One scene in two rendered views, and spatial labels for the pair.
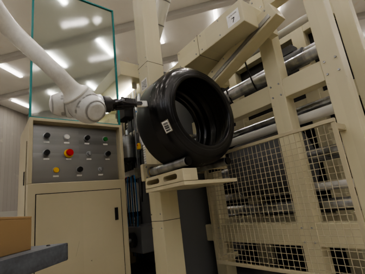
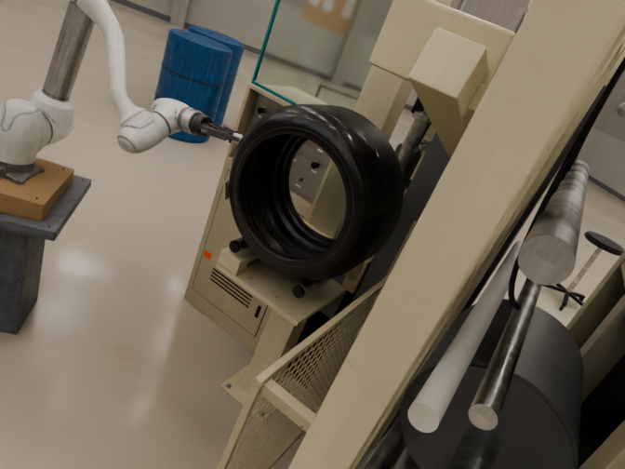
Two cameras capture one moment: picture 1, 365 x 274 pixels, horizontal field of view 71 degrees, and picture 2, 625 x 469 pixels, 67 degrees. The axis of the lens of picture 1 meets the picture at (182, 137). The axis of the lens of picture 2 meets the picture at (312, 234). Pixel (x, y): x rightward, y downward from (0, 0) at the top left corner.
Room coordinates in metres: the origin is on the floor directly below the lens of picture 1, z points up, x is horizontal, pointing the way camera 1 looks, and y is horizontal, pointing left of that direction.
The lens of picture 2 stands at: (0.75, -1.36, 1.72)
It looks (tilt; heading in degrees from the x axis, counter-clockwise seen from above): 25 degrees down; 61
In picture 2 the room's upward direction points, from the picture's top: 23 degrees clockwise
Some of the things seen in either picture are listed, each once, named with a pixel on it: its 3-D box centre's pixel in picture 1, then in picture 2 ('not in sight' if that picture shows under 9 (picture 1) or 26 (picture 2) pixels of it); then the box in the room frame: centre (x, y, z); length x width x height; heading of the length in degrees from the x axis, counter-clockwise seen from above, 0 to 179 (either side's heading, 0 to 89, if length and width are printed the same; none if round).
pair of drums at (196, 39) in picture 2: not in sight; (199, 81); (1.63, 3.98, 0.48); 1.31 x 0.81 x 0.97; 83
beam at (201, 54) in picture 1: (218, 44); (470, 62); (1.54, -0.32, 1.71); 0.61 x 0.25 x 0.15; 39
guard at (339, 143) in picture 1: (265, 203); (309, 391); (1.48, -0.41, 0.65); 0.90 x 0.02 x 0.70; 39
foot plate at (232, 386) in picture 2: not in sight; (258, 388); (1.63, 0.16, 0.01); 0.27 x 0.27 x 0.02; 39
